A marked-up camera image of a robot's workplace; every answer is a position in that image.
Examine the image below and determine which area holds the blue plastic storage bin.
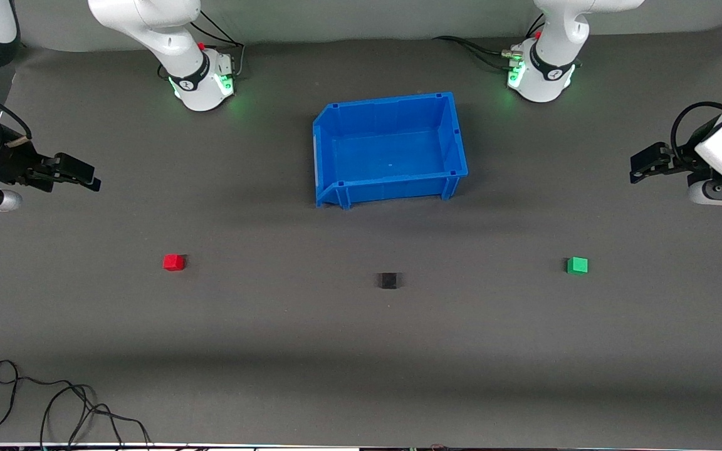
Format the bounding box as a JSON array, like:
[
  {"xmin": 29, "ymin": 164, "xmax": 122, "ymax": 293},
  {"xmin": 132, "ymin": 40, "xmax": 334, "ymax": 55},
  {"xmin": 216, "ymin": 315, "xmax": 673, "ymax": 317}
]
[{"xmin": 312, "ymin": 92, "xmax": 469, "ymax": 210}]

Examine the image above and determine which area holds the dark grey table mat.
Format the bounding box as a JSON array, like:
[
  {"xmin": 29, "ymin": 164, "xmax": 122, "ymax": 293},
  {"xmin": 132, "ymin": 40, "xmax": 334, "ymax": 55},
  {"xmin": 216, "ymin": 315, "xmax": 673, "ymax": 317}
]
[{"xmin": 0, "ymin": 25, "xmax": 722, "ymax": 447}]

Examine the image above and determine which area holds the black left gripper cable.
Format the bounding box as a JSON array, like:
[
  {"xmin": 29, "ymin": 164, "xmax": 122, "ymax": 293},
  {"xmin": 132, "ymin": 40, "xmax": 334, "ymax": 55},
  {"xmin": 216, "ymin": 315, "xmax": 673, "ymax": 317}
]
[{"xmin": 671, "ymin": 100, "xmax": 722, "ymax": 170}]

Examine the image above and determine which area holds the thin black looped cable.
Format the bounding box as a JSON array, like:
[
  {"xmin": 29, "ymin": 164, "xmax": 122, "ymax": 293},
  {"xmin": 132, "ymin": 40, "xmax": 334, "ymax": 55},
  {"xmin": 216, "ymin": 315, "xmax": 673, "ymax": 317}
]
[{"xmin": 0, "ymin": 360, "xmax": 95, "ymax": 444}]

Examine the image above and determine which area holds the black right arm base cable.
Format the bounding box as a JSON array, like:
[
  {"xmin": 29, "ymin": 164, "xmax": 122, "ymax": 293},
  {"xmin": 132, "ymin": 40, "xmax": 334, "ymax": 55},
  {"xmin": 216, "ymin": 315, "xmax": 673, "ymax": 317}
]
[{"xmin": 189, "ymin": 9, "xmax": 246, "ymax": 79}]

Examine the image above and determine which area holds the black arm base cable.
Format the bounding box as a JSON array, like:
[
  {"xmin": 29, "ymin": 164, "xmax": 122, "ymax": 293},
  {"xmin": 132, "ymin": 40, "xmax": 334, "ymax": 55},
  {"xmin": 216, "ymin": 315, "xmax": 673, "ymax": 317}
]
[
  {"xmin": 189, "ymin": 9, "xmax": 246, "ymax": 79},
  {"xmin": 432, "ymin": 35, "xmax": 521, "ymax": 71}
]

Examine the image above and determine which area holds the black left arm base cable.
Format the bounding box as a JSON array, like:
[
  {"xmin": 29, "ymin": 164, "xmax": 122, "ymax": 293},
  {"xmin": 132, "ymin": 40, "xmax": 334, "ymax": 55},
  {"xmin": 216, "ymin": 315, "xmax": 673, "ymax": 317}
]
[{"xmin": 432, "ymin": 35, "xmax": 521, "ymax": 71}]

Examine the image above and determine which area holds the thin black tangled cable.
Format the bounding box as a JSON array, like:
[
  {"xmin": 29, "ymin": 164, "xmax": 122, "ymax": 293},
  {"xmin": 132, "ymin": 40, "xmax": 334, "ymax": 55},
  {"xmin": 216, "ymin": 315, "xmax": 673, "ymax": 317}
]
[{"xmin": 40, "ymin": 383, "xmax": 152, "ymax": 449}]

